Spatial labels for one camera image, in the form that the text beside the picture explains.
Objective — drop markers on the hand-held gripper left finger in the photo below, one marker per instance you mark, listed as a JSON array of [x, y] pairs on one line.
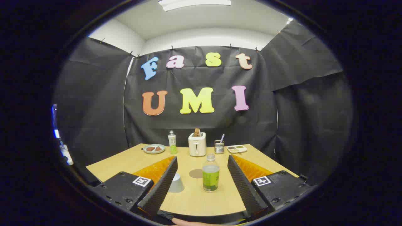
[[163, 185]]

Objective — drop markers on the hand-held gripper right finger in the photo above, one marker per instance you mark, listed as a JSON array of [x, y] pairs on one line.
[[243, 185]]

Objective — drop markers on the white cup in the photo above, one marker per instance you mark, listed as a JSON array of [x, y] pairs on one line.
[[177, 185]]

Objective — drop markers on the clear juice bottle green label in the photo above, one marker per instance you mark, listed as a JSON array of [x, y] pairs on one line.
[[210, 179]]

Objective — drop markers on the round brown coaster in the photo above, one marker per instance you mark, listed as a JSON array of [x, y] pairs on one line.
[[195, 173]]

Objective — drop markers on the tall white green drink bottle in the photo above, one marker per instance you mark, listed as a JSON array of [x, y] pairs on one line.
[[172, 142]]

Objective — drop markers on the pale green plate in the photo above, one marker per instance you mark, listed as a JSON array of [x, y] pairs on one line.
[[154, 152]]

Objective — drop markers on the wooden table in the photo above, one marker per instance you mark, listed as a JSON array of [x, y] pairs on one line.
[[194, 202]]

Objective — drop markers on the white divided dish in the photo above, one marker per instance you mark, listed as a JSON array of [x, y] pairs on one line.
[[237, 149]]

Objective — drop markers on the white toaster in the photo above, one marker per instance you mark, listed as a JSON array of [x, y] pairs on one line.
[[197, 147]]

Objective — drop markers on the bread slice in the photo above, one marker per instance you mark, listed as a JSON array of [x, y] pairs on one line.
[[197, 131]]

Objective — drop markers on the ceiling light panel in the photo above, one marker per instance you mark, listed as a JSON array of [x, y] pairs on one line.
[[194, 3]]

